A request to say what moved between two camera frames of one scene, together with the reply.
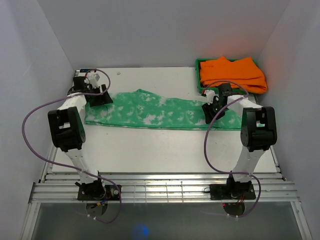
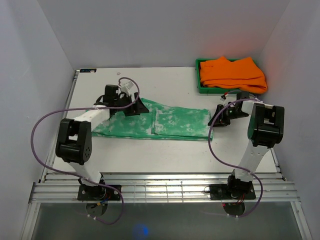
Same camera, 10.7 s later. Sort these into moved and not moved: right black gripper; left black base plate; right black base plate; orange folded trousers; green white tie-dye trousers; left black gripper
Moved: green white tie-dye trousers; right black gripper; left black gripper
Not moved: right black base plate; left black base plate; orange folded trousers
